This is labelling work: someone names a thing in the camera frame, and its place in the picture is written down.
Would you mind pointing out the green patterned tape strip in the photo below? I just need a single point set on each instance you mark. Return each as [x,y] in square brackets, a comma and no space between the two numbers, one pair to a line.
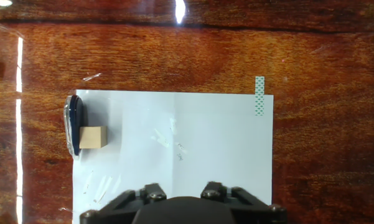
[259,96]

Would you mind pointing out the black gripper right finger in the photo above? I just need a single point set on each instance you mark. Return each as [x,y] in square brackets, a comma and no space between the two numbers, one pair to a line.
[249,208]

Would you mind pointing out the wooden cube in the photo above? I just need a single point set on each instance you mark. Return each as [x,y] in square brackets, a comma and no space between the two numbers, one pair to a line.
[92,137]

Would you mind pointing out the white paper sheet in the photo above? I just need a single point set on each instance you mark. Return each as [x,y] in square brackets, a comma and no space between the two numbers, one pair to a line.
[205,140]

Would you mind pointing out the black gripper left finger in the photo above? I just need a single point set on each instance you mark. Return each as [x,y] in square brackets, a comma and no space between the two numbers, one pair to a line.
[118,208]

